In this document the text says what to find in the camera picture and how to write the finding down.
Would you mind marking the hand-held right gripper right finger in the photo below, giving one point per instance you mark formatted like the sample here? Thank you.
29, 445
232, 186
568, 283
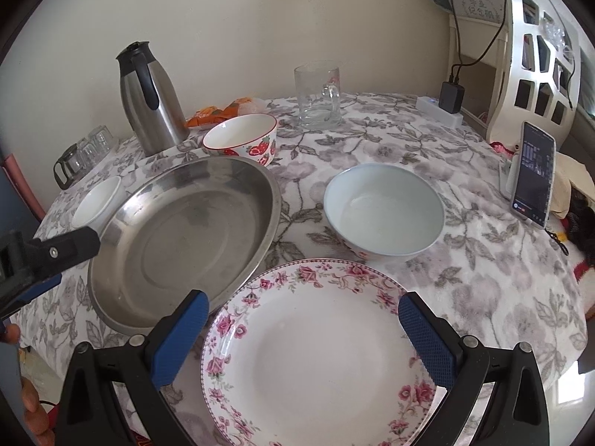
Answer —
427, 344

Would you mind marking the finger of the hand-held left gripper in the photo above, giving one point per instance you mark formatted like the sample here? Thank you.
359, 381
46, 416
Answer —
65, 248

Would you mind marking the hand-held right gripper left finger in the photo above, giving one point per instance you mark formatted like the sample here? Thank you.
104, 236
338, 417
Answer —
181, 341

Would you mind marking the small white bowl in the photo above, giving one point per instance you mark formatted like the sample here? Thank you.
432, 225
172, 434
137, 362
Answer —
95, 199

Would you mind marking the stainless steel basin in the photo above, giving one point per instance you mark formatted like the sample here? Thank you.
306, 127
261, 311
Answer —
186, 241

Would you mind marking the floral white plate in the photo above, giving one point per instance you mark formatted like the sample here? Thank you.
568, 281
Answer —
307, 357

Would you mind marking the strawberry print bowl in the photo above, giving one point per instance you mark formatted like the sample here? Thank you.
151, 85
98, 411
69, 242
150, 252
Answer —
260, 147

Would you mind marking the person's left hand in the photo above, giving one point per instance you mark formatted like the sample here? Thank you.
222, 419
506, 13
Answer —
36, 409

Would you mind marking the blue panel with pink edge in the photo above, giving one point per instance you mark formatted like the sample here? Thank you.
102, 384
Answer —
18, 186

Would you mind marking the glass teapot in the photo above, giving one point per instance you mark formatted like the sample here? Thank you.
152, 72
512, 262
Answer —
69, 167

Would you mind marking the grey floral tablecloth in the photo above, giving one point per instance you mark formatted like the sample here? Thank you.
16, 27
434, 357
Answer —
465, 265

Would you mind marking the clear drinking glass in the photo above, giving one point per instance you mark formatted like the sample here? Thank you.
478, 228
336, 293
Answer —
90, 147
104, 134

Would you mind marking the large pale bowl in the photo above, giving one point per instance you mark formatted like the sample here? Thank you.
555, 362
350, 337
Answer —
381, 213

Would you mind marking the stainless steel thermos jug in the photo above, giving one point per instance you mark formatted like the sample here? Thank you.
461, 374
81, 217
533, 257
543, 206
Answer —
148, 111

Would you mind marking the white phone stand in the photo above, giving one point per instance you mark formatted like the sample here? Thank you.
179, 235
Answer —
509, 181

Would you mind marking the orange snack packet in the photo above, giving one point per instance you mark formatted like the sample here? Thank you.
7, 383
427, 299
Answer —
202, 118
234, 107

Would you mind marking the smartphone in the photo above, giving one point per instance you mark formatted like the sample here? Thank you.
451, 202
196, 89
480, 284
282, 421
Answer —
534, 172

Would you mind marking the cream cloth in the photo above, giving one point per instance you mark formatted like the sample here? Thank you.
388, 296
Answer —
569, 176

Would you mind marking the white power strip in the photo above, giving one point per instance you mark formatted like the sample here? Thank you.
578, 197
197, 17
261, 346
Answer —
446, 118

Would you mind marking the black charger adapter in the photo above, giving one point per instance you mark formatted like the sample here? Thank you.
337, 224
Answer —
452, 97

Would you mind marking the white wooden shelf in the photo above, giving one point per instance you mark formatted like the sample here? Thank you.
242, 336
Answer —
483, 84

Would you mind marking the clear glass mug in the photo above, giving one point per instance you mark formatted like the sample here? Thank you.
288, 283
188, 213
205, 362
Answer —
316, 102

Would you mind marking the white cutout panel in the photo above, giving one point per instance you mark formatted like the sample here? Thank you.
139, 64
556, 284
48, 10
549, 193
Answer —
511, 55

